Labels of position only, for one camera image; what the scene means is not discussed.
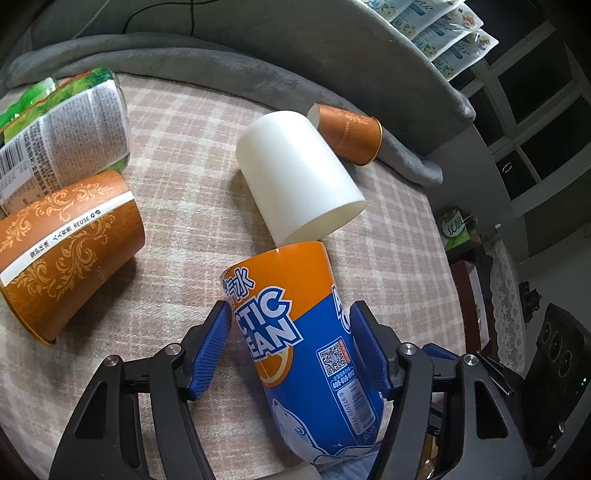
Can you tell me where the blue orange Arctic Ocean cup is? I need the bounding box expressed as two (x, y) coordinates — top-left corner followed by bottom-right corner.
(221, 241), (384, 466)

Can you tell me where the white paper cup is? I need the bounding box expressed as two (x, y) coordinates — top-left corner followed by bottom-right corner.
(235, 111), (367, 247)

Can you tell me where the large orange patterned cup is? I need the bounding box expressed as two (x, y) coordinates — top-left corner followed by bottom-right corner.
(1, 171), (145, 345)

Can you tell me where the small orange paper cup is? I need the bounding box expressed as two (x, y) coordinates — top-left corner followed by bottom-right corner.
(307, 104), (384, 166)

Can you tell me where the watermelon label clear cup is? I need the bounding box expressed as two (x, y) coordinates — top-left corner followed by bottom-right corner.
(1, 68), (131, 215)

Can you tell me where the green bottle cup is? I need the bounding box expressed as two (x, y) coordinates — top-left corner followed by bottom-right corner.
(0, 77), (57, 129)

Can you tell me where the green snack bag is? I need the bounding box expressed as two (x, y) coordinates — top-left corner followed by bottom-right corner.
(437, 208), (470, 251)

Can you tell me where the black speaker box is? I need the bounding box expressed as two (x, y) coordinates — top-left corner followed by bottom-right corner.
(522, 303), (590, 467)

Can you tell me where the grey folded blanket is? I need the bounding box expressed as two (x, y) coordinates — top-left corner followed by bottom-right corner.
(1, 33), (443, 187)

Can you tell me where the grey sofa backrest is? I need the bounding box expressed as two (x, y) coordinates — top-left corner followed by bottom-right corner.
(28, 1), (528, 260)

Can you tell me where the refill pouch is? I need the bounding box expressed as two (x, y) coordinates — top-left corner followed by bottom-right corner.
(432, 29), (499, 81)
(392, 0), (465, 40)
(362, 0), (413, 22)
(412, 4), (484, 60)

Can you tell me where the white window frame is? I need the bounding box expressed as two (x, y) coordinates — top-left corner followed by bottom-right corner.
(461, 21), (590, 216)

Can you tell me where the black cable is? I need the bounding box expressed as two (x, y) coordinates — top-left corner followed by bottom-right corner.
(120, 0), (219, 37)

